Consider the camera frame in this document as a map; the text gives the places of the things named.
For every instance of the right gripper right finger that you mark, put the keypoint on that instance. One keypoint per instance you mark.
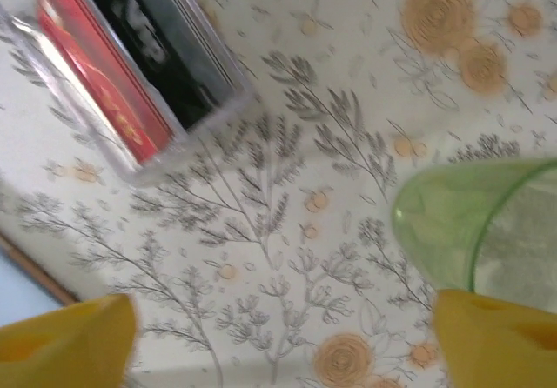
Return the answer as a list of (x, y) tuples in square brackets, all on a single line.
[(500, 349)]

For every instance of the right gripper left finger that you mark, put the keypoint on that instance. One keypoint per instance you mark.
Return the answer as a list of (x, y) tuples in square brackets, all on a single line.
[(65, 349)]

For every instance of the clear acrylic box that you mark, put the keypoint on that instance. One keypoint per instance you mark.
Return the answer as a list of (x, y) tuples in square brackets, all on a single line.
[(143, 168)]

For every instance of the red credit card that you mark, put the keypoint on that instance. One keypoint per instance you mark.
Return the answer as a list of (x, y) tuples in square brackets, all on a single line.
[(95, 70)]

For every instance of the black credit card white logo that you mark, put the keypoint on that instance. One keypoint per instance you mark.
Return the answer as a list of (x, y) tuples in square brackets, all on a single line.
[(174, 79)]

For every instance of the green plastic cup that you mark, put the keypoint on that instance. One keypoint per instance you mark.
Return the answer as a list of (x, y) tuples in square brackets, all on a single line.
[(435, 231)]

